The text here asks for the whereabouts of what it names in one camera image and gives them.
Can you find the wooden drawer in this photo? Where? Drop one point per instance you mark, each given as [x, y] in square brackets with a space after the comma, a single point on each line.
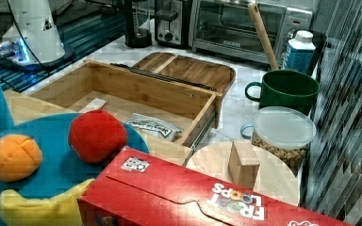
[128, 90]

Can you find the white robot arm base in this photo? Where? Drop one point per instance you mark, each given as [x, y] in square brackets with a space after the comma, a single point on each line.
[33, 39]

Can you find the small wooden block in drawer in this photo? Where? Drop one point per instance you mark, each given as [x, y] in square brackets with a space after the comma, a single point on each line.
[95, 104]

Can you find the silver foil packet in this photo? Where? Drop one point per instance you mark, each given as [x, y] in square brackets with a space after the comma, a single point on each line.
[154, 126]

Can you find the wooden serving tray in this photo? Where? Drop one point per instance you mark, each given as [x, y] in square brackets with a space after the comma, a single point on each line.
[213, 76]

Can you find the red plush ball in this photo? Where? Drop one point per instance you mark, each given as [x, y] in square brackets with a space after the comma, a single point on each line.
[95, 135]

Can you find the red Froot Loops box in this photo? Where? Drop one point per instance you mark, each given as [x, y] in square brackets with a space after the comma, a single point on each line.
[137, 189]

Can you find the silver toaster oven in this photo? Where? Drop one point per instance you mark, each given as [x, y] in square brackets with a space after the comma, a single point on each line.
[225, 26]

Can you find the silver toaster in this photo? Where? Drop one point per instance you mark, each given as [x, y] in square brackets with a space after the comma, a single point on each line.
[172, 19]

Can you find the green mug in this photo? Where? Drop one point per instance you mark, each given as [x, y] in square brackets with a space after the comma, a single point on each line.
[284, 88]

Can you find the clear cereal container with lid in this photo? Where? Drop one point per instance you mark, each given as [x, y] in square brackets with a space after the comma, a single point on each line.
[282, 131]

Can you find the round wooden board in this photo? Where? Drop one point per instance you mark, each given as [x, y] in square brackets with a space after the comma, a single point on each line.
[274, 179]

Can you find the blue white carton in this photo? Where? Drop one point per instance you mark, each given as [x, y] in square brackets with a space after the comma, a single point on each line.
[299, 53]

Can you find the blue round plate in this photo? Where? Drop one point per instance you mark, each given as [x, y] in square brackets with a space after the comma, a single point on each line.
[60, 169]

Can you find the yellow plush banana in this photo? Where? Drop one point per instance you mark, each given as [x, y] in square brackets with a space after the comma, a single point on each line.
[60, 210]

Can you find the orange plush fruit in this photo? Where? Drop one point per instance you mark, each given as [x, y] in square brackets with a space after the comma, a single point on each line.
[20, 156]

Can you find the wooden utensil handle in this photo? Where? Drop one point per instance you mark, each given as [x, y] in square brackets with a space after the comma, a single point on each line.
[262, 34]

